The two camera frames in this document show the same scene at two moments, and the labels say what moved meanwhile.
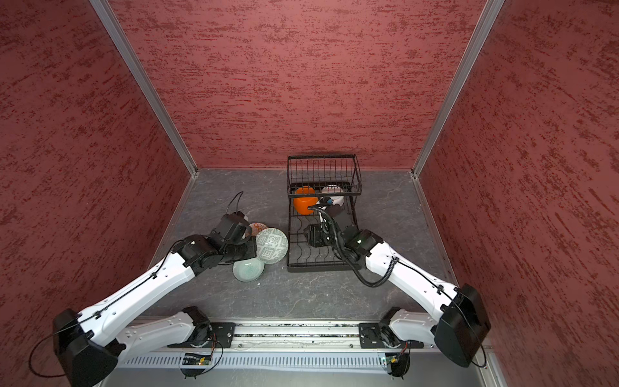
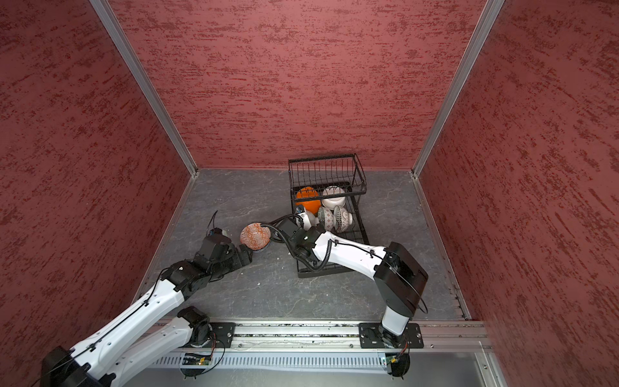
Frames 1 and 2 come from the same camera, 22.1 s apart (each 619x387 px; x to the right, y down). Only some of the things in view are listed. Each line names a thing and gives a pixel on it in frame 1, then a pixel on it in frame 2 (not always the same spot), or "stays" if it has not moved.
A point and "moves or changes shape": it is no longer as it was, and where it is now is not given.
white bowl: (338, 200) stays
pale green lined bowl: (248, 270) -> (306, 219)
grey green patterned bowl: (272, 245) moves or changes shape
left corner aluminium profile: (146, 83) stays
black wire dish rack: (321, 210) stays
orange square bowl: (301, 204) stays
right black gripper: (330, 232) -> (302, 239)
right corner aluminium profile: (486, 19) stays
